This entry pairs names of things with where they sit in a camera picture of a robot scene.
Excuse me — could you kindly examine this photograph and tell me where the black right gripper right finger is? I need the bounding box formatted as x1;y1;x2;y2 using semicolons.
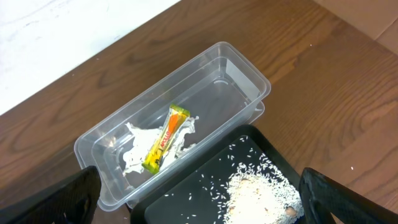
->
299;167;397;224

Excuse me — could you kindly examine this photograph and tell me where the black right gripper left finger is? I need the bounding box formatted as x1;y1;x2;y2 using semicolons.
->
1;166;101;224

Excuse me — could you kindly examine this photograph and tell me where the white tissue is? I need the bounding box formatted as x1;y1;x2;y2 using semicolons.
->
123;116;200;176

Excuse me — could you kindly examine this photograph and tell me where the green orange snack wrapper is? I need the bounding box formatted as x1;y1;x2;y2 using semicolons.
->
142;104;190;174

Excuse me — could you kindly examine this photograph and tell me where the pile of rice waste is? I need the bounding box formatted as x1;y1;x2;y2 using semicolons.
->
223;160;304;224

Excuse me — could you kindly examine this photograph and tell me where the black waste bin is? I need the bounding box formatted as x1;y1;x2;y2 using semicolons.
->
130;124;300;224

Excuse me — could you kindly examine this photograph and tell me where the clear plastic waste bin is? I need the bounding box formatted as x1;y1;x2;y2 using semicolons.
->
74;42;271;212

